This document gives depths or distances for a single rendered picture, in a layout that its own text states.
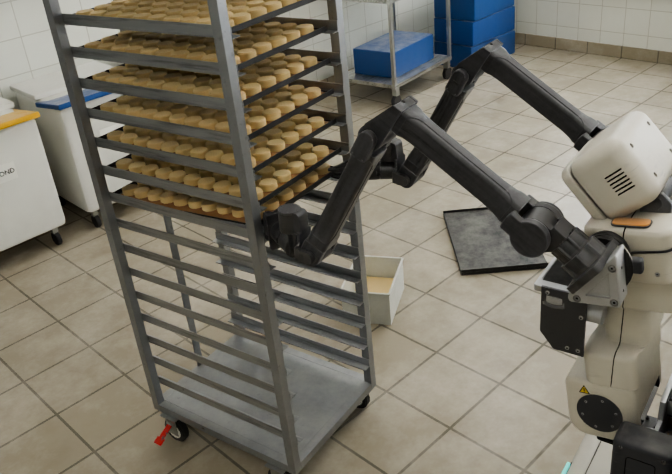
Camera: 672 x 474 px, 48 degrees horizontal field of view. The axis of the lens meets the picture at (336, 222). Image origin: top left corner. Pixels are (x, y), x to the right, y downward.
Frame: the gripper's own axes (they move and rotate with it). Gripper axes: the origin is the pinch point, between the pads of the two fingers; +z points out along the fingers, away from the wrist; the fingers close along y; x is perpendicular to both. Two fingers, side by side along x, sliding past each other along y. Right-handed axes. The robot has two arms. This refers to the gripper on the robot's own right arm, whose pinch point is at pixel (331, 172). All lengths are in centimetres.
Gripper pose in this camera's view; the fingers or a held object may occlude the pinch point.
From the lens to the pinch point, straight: 222.0
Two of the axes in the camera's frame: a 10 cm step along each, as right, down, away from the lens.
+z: -9.9, 0.4, 1.1
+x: 0.8, -4.8, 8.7
